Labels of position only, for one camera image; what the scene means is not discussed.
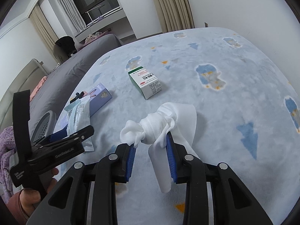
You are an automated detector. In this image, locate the black garment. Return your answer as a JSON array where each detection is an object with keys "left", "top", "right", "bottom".
[{"left": 54, "top": 36, "right": 77, "bottom": 55}]

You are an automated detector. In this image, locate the purple fluffy cloth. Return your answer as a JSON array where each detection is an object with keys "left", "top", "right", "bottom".
[{"left": 0, "top": 126, "right": 19, "bottom": 200}]

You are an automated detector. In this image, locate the white folding rack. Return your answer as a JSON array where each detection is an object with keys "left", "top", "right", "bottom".
[{"left": 85, "top": 5, "right": 104, "bottom": 26}]

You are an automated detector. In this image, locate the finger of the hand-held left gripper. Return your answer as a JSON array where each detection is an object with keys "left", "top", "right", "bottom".
[
  {"left": 33, "top": 125, "right": 95, "bottom": 154},
  {"left": 48, "top": 130, "right": 69, "bottom": 143}
]

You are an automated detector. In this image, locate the bay window ledge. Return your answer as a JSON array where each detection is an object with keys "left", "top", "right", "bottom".
[{"left": 75, "top": 9, "right": 129, "bottom": 38}]

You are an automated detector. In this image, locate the light blue printed blanket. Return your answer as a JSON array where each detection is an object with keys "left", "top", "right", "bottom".
[{"left": 53, "top": 27, "right": 300, "bottom": 225}]

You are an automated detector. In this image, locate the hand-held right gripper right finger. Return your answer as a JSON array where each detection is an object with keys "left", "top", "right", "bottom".
[{"left": 165, "top": 131, "right": 273, "bottom": 225}]

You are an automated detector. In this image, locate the pale clothes pile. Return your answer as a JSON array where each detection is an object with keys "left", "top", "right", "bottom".
[{"left": 85, "top": 31, "right": 104, "bottom": 43}]

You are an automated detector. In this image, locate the beige padded headboard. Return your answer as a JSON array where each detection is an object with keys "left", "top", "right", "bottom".
[{"left": 0, "top": 58, "right": 44, "bottom": 129}]

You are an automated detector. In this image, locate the pink pillow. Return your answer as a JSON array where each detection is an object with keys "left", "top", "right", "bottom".
[{"left": 30, "top": 76, "right": 47, "bottom": 99}]

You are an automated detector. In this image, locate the person's left hand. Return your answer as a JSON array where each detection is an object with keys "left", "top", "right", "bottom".
[{"left": 19, "top": 167, "right": 59, "bottom": 207}]

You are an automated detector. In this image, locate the person's left forearm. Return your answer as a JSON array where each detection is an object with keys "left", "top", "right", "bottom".
[{"left": 7, "top": 193, "right": 33, "bottom": 225}]

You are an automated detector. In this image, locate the light blue wipe packet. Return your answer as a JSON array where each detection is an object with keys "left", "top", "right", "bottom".
[{"left": 64, "top": 98, "right": 95, "bottom": 152}]

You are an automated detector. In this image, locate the white knotted cloth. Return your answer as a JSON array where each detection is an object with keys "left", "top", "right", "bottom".
[{"left": 120, "top": 102, "right": 198, "bottom": 194}]

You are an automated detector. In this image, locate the grey perforated plastic basket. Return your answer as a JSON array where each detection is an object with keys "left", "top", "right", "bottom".
[{"left": 29, "top": 111, "right": 57, "bottom": 144}]

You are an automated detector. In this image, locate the beige curtain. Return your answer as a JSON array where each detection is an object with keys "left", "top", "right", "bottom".
[
  {"left": 30, "top": 5, "right": 59, "bottom": 52},
  {"left": 149, "top": 0, "right": 195, "bottom": 33}
]

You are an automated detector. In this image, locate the bed with grey cover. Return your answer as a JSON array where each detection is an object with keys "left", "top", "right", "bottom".
[{"left": 28, "top": 33, "right": 125, "bottom": 113}]

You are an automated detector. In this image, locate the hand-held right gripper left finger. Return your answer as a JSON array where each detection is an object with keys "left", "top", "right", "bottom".
[{"left": 26, "top": 143, "right": 137, "bottom": 225}]

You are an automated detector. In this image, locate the purple cartoon carton box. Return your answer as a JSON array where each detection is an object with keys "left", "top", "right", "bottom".
[{"left": 70, "top": 82, "right": 112, "bottom": 118}]

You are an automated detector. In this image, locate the pink laundry basket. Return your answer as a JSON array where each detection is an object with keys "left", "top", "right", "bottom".
[{"left": 77, "top": 37, "right": 94, "bottom": 51}]

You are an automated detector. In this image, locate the white sheer curtain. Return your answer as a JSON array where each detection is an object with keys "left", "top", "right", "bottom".
[{"left": 53, "top": 0, "right": 86, "bottom": 32}]

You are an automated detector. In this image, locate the green and white medicine box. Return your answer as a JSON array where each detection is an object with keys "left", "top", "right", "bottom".
[{"left": 128, "top": 66, "right": 163, "bottom": 100}]

